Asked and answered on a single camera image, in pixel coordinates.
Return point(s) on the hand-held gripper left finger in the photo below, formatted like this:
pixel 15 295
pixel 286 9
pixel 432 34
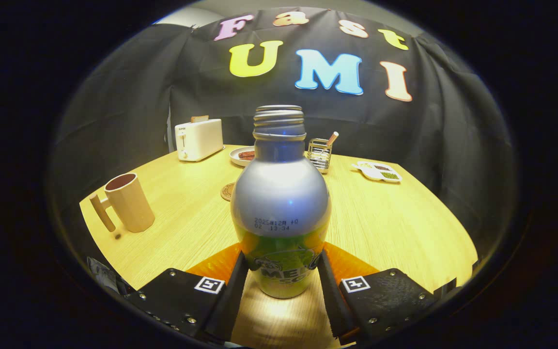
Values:
pixel 230 303

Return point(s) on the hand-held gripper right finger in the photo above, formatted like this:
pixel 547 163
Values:
pixel 333 303

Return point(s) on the round brown coaster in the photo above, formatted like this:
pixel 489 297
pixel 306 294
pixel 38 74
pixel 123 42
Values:
pixel 227 192

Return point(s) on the silver green juice bottle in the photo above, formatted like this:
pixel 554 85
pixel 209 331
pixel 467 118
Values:
pixel 281 194

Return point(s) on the wooden table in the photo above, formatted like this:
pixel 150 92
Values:
pixel 385 223

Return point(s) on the white divided sauce dish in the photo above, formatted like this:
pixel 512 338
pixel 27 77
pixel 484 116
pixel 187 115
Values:
pixel 378 172

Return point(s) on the white round plate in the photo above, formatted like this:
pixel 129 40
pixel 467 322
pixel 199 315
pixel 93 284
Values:
pixel 240 161

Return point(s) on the brown meat piece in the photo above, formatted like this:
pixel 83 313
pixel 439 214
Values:
pixel 246 155

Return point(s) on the brown stick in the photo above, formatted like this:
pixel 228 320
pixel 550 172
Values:
pixel 332 138

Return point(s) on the white toaster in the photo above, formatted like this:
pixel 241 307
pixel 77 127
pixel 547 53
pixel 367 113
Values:
pixel 200 139

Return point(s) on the toast slice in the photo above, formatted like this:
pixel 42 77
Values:
pixel 199 118

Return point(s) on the black backdrop cloth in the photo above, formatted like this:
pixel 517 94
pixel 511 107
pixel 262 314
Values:
pixel 124 111

